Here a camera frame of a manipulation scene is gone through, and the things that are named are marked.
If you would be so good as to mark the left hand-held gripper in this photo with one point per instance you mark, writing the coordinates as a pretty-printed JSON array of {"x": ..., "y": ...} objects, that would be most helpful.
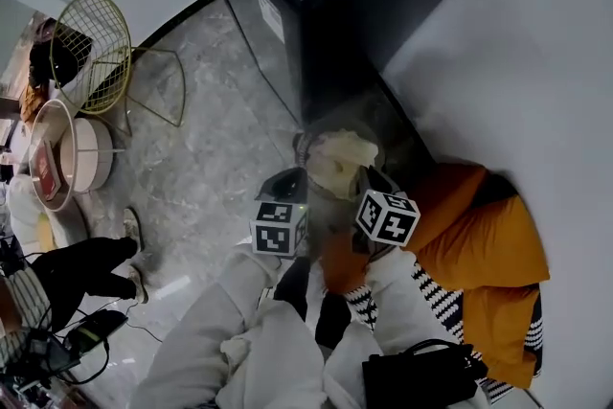
[{"x": 278, "y": 230}]

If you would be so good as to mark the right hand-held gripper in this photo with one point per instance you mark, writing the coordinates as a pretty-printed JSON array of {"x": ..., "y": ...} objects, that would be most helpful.
[{"x": 388, "y": 218}]

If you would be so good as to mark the green laundry basket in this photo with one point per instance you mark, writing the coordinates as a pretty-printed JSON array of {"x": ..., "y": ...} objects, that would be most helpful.
[{"x": 301, "y": 153}]

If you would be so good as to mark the cream yellow clothes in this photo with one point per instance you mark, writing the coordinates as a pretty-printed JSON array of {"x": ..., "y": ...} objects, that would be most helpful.
[{"x": 340, "y": 158}]

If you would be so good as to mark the person's left forearm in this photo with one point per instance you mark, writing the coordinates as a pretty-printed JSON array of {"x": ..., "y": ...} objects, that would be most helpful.
[{"x": 230, "y": 297}]

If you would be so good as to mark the person's right forearm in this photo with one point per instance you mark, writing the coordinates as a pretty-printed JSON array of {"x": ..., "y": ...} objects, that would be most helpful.
[{"x": 397, "y": 302}]

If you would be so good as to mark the orange sofa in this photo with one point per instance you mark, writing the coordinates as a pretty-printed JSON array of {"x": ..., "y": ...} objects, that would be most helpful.
[{"x": 335, "y": 263}]

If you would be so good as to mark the person's left leg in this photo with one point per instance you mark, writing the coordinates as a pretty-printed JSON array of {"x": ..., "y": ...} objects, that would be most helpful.
[{"x": 294, "y": 287}]

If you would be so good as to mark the person's leg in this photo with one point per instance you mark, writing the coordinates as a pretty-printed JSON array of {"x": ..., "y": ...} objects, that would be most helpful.
[
  {"x": 333, "y": 321},
  {"x": 294, "y": 287}
]

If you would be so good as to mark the black white striped blanket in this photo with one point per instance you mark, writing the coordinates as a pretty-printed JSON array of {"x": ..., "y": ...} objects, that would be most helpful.
[{"x": 440, "y": 302}]

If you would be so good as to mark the large orange cushion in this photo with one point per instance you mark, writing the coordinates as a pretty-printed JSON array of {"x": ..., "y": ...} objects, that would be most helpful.
[{"x": 503, "y": 244}]

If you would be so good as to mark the person's right leg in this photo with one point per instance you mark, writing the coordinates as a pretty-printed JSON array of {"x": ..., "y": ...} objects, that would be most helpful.
[{"x": 333, "y": 321}]

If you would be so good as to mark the person's torso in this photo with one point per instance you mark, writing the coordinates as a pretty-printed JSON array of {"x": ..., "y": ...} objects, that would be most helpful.
[{"x": 278, "y": 359}]

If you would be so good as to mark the black bag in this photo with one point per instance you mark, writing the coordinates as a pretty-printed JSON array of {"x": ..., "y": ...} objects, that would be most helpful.
[{"x": 412, "y": 378}]

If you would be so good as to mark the round white side table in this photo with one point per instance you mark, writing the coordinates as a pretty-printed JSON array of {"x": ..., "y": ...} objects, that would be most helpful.
[{"x": 91, "y": 158}]

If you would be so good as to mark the black power bank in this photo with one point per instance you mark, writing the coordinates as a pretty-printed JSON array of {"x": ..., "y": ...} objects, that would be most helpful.
[{"x": 96, "y": 330}]

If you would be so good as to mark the red book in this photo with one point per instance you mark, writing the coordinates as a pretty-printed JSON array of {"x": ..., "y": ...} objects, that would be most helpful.
[{"x": 45, "y": 170}]

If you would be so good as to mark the white upholstered seat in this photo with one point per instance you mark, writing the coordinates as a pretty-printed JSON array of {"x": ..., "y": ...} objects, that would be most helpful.
[{"x": 29, "y": 211}]

